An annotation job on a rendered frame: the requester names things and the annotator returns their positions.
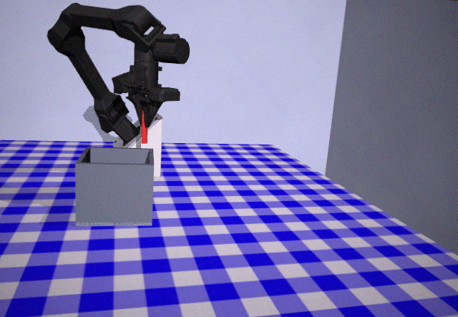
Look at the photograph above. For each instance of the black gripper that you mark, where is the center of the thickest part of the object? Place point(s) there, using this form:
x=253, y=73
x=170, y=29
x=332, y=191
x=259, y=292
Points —
x=154, y=99

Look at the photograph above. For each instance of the red peg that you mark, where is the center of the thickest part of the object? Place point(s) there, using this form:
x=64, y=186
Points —
x=144, y=130

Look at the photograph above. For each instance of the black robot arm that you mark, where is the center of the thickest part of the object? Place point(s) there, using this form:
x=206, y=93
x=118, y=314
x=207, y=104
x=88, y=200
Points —
x=129, y=22

